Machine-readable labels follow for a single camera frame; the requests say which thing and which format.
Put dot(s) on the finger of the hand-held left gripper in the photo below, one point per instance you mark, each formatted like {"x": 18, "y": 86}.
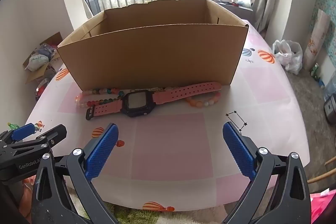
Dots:
{"x": 56, "y": 133}
{"x": 23, "y": 132}

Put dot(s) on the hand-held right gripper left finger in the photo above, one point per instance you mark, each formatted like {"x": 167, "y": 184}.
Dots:
{"x": 102, "y": 153}

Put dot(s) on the pink bag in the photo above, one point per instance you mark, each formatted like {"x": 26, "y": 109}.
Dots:
{"x": 321, "y": 205}

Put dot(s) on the green white fluffy fabric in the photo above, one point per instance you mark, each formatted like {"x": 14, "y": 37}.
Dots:
{"x": 131, "y": 214}

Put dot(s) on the pack of water bottles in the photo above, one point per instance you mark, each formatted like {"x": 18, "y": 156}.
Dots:
{"x": 330, "y": 90}

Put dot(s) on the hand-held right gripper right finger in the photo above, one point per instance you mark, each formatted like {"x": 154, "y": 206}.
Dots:
{"x": 239, "y": 153}

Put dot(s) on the wooden stick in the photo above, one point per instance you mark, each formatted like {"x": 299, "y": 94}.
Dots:
{"x": 321, "y": 176}

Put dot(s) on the green bottle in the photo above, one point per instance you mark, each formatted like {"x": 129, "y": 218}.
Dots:
{"x": 315, "y": 70}

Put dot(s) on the dark grey box device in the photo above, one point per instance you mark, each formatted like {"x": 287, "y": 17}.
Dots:
{"x": 330, "y": 111}

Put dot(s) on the white plastic bag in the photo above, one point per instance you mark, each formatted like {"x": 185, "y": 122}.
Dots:
{"x": 287, "y": 56}

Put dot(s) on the open floor cardboard box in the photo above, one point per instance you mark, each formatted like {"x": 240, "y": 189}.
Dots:
{"x": 39, "y": 74}

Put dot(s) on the pink balloon print tablecloth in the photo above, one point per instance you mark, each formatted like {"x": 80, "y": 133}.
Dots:
{"x": 170, "y": 148}

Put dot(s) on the white rolled poster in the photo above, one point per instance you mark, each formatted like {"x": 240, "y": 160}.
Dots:
{"x": 316, "y": 40}

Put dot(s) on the large brown cardboard box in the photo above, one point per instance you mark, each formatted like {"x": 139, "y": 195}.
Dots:
{"x": 147, "y": 58}

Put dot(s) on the white crumpled bag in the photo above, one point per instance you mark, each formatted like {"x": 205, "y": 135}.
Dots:
{"x": 36, "y": 61}

